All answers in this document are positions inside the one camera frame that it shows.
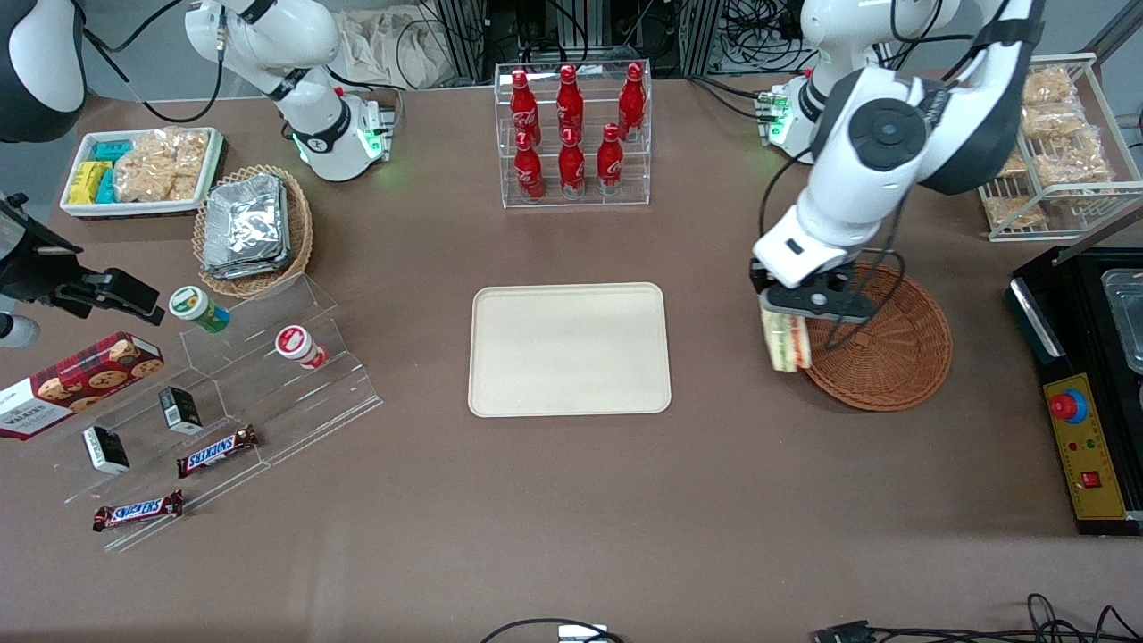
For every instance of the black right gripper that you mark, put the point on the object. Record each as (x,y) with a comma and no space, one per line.
(36,266)

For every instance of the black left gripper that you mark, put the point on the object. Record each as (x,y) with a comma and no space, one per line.
(756,280)

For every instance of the triangle sandwich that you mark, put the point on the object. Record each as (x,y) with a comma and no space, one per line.
(788,344)

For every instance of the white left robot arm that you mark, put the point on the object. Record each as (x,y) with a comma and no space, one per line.
(884,134)

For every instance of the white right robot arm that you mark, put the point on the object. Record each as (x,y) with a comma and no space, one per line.
(312,134)

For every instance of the white rectangular snack tray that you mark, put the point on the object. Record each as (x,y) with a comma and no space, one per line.
(134,210)

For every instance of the round brown wicker basket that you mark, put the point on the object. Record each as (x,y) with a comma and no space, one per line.
(902,366)

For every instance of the beige rectangular tray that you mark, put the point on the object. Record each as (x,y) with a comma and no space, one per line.
(570,350)

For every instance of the oval light wicker basket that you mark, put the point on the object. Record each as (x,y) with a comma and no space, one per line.
(302,232)

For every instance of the yellow snack pack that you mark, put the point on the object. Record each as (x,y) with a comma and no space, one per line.
(87,183)

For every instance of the teal snack pack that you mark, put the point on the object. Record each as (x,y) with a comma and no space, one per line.
(112,150)
(106,187)

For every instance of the red tartan cookie box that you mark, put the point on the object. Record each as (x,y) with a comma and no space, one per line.
(80,384)

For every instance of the clear bag of rice crackers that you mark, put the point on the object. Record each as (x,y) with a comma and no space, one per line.
(161,165)

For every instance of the green lidded snack cup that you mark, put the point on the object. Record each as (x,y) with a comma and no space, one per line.
(198,308)

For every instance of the silver foil pack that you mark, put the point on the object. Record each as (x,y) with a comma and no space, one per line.
(241,271)
(246,219)

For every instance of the small black box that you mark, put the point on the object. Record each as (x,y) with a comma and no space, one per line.
(181,411)
(105,449)

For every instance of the red cola bottle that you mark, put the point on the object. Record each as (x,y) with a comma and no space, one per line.
(610,165)
(523,107)
(529,174)
(571,170)
(570,100)
(632,100)

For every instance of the clear acrylic bottle rack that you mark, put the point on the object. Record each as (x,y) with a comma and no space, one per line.
(576,204)

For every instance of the clear bag of puffed snacks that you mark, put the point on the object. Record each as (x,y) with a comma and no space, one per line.
(1072,165)
(1049,85)
(1058,121)
(1013,165)
(1009,212)

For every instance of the brown snickers bar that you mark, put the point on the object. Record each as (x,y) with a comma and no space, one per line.
(138,511)
(219,451)

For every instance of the red lidded snack cup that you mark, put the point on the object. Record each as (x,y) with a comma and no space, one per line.
(299,346)

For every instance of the clear acrylic stepped shelf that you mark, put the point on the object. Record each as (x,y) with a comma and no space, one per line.
(286,402)

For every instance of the black control box yellow panel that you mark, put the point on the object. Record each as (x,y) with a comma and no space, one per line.
(1085,464)

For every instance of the clear plastic container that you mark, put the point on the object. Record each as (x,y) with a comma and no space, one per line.
(1125,321)

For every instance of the small white device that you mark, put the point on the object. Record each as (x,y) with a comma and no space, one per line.
(582,634)

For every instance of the beige cloth bag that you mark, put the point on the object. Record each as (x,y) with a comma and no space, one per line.
(393,49)

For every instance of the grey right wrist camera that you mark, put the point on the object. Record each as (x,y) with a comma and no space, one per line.
(16,330)

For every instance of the aluminium frame bar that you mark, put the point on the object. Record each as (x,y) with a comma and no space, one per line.
(1116,31)

